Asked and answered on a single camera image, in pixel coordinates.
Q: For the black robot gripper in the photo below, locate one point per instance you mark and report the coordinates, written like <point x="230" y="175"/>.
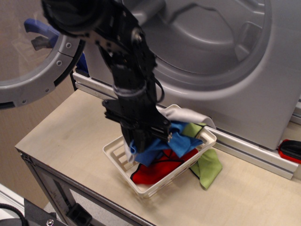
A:
<point x="139" y="118"/>

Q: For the dark blue cloth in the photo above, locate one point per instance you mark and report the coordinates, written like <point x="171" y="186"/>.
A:
<point x="184" y="139"/>

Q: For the grey cloth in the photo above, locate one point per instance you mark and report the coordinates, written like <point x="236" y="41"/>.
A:
<point x="176" y="113"/>

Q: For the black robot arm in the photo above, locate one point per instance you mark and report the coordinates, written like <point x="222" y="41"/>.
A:
<point x="116" y="32"/>

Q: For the grey toy washing machine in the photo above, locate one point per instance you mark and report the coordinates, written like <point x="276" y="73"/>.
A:
<point x="236" y="61"/>

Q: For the white plastic basket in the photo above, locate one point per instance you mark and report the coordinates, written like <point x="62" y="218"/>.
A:
<point x="116" y="152"/>

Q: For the red cloth black trim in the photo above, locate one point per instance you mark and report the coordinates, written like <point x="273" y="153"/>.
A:
<point x="160" y="167"/>

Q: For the green cloth black trim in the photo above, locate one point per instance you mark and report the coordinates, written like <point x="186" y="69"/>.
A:
<point x="208" y="166"/>

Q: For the round grey washer door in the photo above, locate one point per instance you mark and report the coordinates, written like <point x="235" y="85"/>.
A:
<point x="27" y="75"/>

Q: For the black device bottom left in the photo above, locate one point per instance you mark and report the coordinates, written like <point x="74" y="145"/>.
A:
<point x="33" y="216"/>

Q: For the blue clamp behind door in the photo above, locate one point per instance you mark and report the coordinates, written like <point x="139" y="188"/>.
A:
<point x="48" y="35"/>

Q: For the red and black tool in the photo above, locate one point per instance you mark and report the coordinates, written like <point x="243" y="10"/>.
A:
<point x="290" y="150"/>

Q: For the black bracket under table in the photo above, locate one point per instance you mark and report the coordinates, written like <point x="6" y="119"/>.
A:
<point x="79" y="215"/>

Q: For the metal table frame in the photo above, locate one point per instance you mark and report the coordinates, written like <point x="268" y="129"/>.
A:
<point x="58" y="189"/>

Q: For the aluminium profile rail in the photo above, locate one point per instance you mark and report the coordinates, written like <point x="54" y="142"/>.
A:
<point x="245" y="150"/>

